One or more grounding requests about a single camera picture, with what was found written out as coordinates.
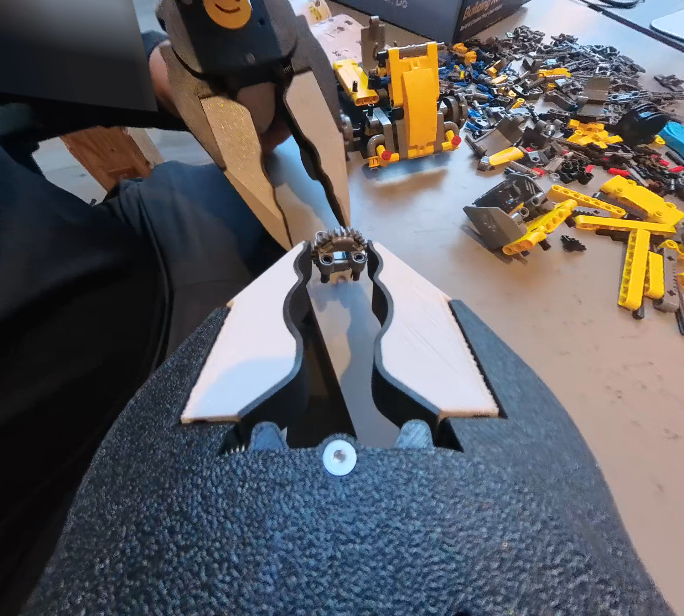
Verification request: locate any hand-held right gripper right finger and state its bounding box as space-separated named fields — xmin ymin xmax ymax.
xmin=368 ymin=241 xmax=500 ymax=419

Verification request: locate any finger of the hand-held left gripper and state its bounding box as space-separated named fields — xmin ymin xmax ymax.
xmin=199 ymin=94 xmax=295 ymax=250
xmin=282 ymin=68 xmax=353 ymax=229

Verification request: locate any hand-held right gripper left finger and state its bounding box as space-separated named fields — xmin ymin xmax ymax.
xmin=181 ymin=241 xmax=313 ymax=424

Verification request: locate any grey toy gear assembly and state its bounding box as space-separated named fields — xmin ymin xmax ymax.
xmin=311 ymin=227 xmax=369 ymax=284

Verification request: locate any grey desk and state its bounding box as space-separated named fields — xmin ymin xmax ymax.
xmin=267 ymin=0 xmax=684 ymax=616

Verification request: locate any person's left hand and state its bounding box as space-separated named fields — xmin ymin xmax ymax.
xmin=147 ymin=41 xmax=185 ymax=117

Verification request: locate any open instruction booklet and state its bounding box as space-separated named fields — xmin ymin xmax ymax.
xmin=286 ymin=0 xmax=375 ymax=72

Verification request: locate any yellow toy vehicle model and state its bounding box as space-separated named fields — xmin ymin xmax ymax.
xmin=332 ymin=15 xmax=471 ymax=168

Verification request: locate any brown wooden furniture piece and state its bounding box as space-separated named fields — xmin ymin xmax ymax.
xmin=60 ymin=127 xmax=164 ymax=195

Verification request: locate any person's dark clothed body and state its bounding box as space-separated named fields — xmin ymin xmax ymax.
xmin=0 ymin=130 xmax=292 ymax=616

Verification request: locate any grey yellow wheel housing assembly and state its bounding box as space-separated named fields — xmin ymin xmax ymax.
xmin=462 ymin=172 xmax=579 ymax=258

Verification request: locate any yellow curved panel piece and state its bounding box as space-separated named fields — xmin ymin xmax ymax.
xmin=478 ymin=146 xmax=527 ymax=171

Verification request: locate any pile of toy building parts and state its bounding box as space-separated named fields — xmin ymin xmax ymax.
xmin=438 ymin=25 xmax=684 ymax=336

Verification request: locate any black curved toy part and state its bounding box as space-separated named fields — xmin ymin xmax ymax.
xmin=620 ymin=105 xmax=669 ymax=146

